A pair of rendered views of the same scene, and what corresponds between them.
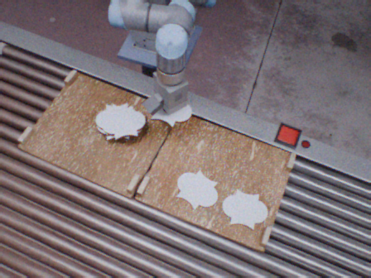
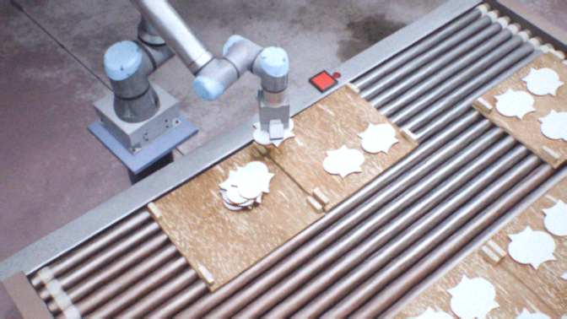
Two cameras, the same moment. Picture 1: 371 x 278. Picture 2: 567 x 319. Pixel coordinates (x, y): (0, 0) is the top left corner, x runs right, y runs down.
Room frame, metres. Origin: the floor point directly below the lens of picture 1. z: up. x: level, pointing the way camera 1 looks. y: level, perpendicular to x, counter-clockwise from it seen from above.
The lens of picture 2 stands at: (0.06, 1.16, 2.60)
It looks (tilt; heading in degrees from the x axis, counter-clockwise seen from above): 52 degrees down; 300
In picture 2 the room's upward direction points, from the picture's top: 2 degrees clockwise
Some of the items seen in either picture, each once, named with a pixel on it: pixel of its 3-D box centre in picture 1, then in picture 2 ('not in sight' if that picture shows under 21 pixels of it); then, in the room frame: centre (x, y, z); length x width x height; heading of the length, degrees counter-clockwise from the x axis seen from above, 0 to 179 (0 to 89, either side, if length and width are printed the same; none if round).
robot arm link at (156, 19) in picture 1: (172, 21); (241, 57); (0.83, 0.06, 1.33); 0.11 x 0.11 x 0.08; 84
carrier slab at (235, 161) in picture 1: (218, 176); (337, 143); (0.59, -0.12, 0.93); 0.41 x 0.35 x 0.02; 71
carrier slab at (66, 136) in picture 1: (100, 130); (235, 212); (0.72, 0.28, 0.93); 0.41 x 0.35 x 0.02; 70
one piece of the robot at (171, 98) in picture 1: (162, 91); (273, 114); (0.72, 0.07, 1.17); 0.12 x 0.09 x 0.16; 128
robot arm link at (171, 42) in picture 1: (171, 48); (273, 68); (0.73, 0.05, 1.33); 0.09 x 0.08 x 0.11; 174
